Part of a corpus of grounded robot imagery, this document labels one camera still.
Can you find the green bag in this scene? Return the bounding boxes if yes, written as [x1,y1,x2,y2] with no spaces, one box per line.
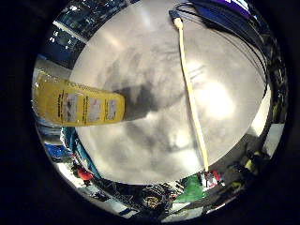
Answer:
[174,174,208,204]

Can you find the red white package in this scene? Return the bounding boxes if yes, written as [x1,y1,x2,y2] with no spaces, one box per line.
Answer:
[202,170,222,188]

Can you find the cream cable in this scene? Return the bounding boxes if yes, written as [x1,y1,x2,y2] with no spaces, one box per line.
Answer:
[172,17,210,173]

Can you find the black cable bundle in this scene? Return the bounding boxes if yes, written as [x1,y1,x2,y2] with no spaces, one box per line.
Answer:
[173,0,270,95]

